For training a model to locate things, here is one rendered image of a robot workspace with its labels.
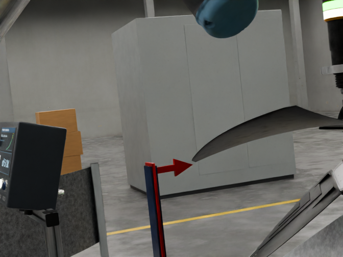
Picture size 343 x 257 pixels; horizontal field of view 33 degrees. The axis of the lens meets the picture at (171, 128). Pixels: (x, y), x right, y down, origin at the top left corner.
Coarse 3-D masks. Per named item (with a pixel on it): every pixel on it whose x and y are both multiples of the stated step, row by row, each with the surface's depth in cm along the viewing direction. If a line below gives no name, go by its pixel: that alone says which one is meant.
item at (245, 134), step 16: (272, 112) 69; (288, 112) 70; (304, 112) 70; (240, 128) 75; (256, 128) 76; (272, 128) 79; (288, 128) 82; (304, 128) 89; (208, 144) 79; (224, 144) 83; (192, 160) 85
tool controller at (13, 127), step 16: (0, 128) 143; (16, 128) 125; (32, 128) 125; (48, 128) 127; (64, 128) 129; (0, 144) 139; (16, 144) 124; (32, 144) 125; (48, 144) 127; (64, 144) 129; (16, 160) 124; (32, 160) 125; (48, 160) 127; (0, 176) 134; (16, 176) 124; (32, 176) 125; (48, 176) 127; (0, 192) 131; (16, 192) 124; (32, 192) 125; (48, 192) 127; (16, 208) 124; (32, 208) 125; (48, 208) 127
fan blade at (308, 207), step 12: (324, 180) 102; (312, 192) 102; (324, 192) 98; (336, 192) 95; (300, 204) 103; (312, 204) 98; (324, 204) 95; (288, 216) 103; (300, 216) 99; (312, 216) 95; (276, 228) 104; (288, 228) 98; (300, 228) 95; (264, 240) 106; (276, 240) 98; (264, 252) 98
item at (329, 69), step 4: (320, 68) 90; (324, 68) 89; (328, 68) 88; (332, 68) 88; (336, 68) 87; (340, 68) 87; (320, 72) 91; (324, 72) 89; (328, 72) 88; (332, 72) 88; (336, 72) 87
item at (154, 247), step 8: (144, 168) 76; (152, 176) 74; (152, 184) 74; (152, 192) 74; (152, 200) 75; (152, 208) 75; (152, 216) 75; (152, 224) 76; (152, 232) 76; (152, 240) 76; (160, 248) 75; (160, 256) 75
